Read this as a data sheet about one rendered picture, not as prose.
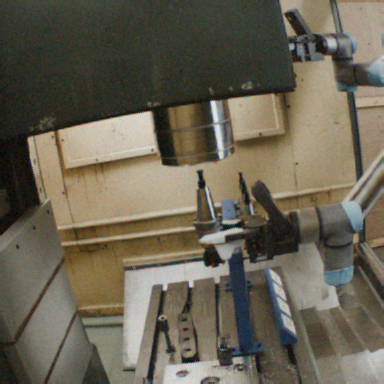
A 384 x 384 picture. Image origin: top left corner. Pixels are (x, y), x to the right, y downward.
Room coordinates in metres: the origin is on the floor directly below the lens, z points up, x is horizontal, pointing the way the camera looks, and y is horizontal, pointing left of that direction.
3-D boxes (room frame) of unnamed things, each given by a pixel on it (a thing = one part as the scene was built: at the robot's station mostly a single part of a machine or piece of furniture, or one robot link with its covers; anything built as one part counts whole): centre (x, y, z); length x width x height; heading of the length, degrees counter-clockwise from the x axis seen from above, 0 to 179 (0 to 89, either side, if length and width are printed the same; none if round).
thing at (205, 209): (0.99, -0.02, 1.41); 0.04 x 0.04 x 0.07
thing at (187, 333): (1.20, 0.08, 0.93); 0.26 x 0.05 x 0.06; 1
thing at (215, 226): (0.99, -0.02, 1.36); 0.06 x 0.06 x 0.03
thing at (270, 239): (0.98, -0.15, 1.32); 0.12 x 0.08 x 0.09; 86
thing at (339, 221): (0.97, -0.31, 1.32); 0.11 x 0.08 x 0.09; 86
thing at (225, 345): (1.03, -0.01, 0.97); 0.13 x 0.03 x 0.15; 176
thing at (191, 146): (0.99, -0.02, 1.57); 0.16 x 0.16 x 0.12
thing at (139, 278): (1.63, -0.07, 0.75); 0.89 x 0.70 x 0.26; 86
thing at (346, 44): (1.41, -0.53, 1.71); 0.11 x 0.08 x 0.09; 116
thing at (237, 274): (1.15, -0.08, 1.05); 0.10 x 0.05 x 0.30; 86
